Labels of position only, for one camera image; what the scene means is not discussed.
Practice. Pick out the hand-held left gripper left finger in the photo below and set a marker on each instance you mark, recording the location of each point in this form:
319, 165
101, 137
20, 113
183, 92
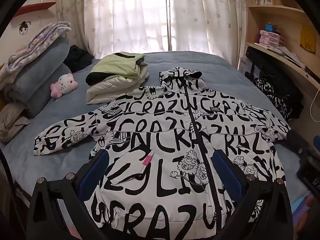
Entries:
95, 172

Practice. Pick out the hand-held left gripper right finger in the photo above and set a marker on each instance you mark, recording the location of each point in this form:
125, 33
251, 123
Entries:
227, 175

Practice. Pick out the black and white printed jacket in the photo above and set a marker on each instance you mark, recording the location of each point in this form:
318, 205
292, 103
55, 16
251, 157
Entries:
160, 135

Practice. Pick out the black and white patterned clothing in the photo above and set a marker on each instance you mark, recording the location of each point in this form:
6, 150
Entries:
275, 95

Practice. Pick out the folded white puffer jacket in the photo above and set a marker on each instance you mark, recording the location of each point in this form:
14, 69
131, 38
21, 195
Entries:
110, 87

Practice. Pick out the pink and white cat plush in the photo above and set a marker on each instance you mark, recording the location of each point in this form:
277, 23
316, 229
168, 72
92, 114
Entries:
64, 83

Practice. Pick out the beige folded cloth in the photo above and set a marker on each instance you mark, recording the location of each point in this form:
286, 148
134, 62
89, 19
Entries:
12, 121

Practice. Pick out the rolled grey-blue blanket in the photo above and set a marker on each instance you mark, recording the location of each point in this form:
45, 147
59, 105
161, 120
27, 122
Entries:
47, 55
37, 92

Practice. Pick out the folded light green jacket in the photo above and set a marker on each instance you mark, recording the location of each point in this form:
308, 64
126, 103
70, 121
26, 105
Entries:
112, 66

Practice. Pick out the stack of papers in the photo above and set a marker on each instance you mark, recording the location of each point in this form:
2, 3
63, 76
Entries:
292, 55

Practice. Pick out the black cloth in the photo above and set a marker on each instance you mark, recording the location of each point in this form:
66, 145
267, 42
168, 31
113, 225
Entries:
77, 57

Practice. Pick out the yellow cloth item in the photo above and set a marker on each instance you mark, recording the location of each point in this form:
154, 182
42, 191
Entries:
308, 39

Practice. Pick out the pink storage drawers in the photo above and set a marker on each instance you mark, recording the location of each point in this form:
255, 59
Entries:
271, 38

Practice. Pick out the folded floral blanket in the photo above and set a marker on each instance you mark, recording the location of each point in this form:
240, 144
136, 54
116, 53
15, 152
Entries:
37, 43

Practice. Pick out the wooden shelf unit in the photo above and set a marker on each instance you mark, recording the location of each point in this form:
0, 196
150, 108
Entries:
280, 22

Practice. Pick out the white floral curtain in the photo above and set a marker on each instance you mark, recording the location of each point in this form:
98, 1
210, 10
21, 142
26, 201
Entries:
150, 15

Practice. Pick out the black face wall sticker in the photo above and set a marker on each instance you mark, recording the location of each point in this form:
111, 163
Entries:
23, 28

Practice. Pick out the red wall shelf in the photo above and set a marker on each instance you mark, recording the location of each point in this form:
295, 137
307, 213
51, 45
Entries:
35, 8

